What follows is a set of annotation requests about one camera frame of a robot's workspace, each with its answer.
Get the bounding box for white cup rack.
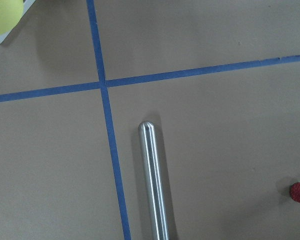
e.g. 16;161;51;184
0;0;35;44

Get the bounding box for steel muddler rod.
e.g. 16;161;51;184
138;121;170;240

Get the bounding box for yellow cup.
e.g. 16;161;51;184
0;0;24;35

